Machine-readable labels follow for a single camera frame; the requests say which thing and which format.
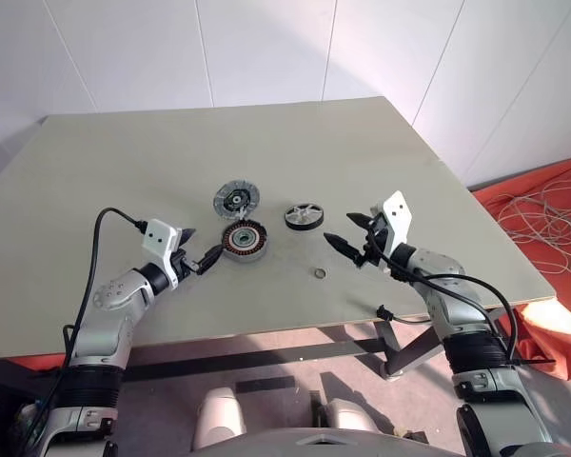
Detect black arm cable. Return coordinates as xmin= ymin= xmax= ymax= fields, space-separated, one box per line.
xmin=28 ymin=207 xmax=148 ymax=457
xmin=361 ymin=223 xmax=521 ymax=368

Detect beige rounded robot leg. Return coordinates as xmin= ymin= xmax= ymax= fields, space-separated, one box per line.
xmin=191 ymin=386 xmax=246 ymax=451
xmin=322 ymin=398 xmax=378 ymax=435

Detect black strip on floor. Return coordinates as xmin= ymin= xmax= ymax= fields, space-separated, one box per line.
xmin=234 ymin=375 xmax=297 ymax=395

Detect tangled white cord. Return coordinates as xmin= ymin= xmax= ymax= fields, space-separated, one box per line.
xmin=496 ymin=177 xmax=571 ymax=275

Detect round silver black motor cover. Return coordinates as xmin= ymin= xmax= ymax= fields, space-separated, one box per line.
xmin=212 ymin=177 xmax=262 ymax=220

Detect black spoked rotor ring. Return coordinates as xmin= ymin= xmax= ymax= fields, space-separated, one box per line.
xmin=283 ymin=201 xmax=325 ymax=233

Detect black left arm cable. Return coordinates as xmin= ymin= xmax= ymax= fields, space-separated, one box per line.
xmin=28 ymin=207 xmax=148 ymax=457

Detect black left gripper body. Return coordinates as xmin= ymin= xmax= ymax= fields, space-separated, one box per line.
xmin=170 ymin=237 xmax=207 ymax=284

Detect orange cloth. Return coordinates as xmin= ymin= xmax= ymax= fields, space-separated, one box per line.
xmin=470 ymin=150 xmax=571 ymax=382
xmin=8 ymin=353 xmax=72 ymax=372

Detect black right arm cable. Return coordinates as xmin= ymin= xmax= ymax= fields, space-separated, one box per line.
xmin=361 ymin=223 xmax=521 ymax=368

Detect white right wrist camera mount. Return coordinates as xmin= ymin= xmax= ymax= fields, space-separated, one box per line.
xmin=382 ymin=189 xmax=415 ymax=254

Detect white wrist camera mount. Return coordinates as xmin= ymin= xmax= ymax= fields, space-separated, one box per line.
xmin=141 ymin=218 xmax=183 ymax=292
xmin=382 ymin=189 xmax=415 ymax=254

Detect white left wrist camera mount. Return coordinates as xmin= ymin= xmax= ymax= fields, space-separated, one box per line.
xmin=141 ymin=218 xmax=183 ymax=292

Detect black metal table frame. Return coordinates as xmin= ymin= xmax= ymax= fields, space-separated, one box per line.
xmin=122 ymin=307 xmax=508 ymax=383

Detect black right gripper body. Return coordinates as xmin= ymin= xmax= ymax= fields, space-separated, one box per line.
xmin=356 ymin=213 xmax=391 ymax=268

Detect silver motor stator copper windings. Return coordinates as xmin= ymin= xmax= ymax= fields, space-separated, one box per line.
xmin=220 ymin=221 xmax=270 ymax=264

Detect grey robot torso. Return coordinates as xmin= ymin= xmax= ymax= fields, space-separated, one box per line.
xmin=184 ymin=426 xmax=463 ymax=457

